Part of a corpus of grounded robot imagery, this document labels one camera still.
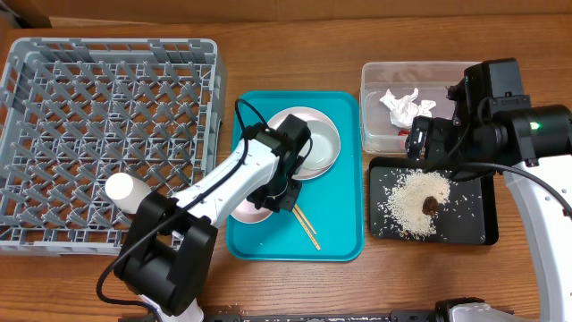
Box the wooden chopstick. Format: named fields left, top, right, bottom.
left=294, top=204, right=317, bottom=235
left=293, top=208, right=322, bottom=251

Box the white round plate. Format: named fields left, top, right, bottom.
left=268, top=106, right=339, bottom=181

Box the pink shallow bowl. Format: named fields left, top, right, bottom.
left=231, top=199, right=273, bottom=224

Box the white paper napkin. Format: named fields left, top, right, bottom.
left=379, top=88, right=437, bottom=129

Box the brown food chunk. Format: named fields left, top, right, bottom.
left=422, top=196, right=439, bottom=216

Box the white rice pile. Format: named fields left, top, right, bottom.
left=377, top=169, right=450, bottom=240

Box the white cup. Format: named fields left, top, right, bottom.
left=105, top=173, right=151, bottom=214

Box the grey bowl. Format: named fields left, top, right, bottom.
left=300, top=120, right=341, bottom=171

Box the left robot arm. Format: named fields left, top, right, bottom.
left=104, top=114, right=311, bottom=321

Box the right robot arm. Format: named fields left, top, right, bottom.
left=405, top=58, right=571, bottom=321

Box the clear plastic waste bin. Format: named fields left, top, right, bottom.
left=359, top=61, right=473, bottom=155

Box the black food waste tray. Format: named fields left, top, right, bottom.
left=368, top=157, right=499, bottom=245

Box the grey plastic dishwasher rack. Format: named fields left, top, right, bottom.
left=1, top=38, right=227, bottom=256

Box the teal plastic serving tray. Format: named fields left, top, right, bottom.
left=226, top=91, right=365, bottom=262

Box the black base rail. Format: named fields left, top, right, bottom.
left=118, top=297, right=528, bottom=322

